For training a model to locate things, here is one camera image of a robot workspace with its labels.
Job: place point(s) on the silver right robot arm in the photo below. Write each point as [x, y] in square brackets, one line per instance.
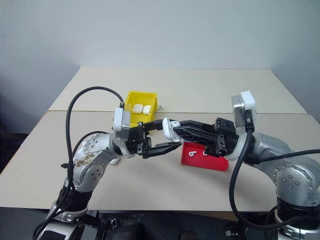
[287, 170]

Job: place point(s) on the yellow plastic bin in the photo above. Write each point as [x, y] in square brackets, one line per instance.
[140, 98]

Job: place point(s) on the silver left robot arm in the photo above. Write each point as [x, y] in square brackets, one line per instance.
[92, 160]

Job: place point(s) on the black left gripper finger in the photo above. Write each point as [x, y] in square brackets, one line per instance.
[155, 125]
[160, 149]

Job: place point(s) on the black frame under table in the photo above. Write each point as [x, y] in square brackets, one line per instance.
[160, 226]

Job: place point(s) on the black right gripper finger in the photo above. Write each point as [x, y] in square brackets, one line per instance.
[197, 138]
[200, 126]

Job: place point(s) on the red and blue tray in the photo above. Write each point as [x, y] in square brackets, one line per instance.
[200, 160]

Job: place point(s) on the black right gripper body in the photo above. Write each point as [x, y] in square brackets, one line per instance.
[225, 135]

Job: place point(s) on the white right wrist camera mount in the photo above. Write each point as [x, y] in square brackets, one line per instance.
[243, 110]

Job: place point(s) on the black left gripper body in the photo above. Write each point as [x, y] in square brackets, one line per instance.
[137, 142]

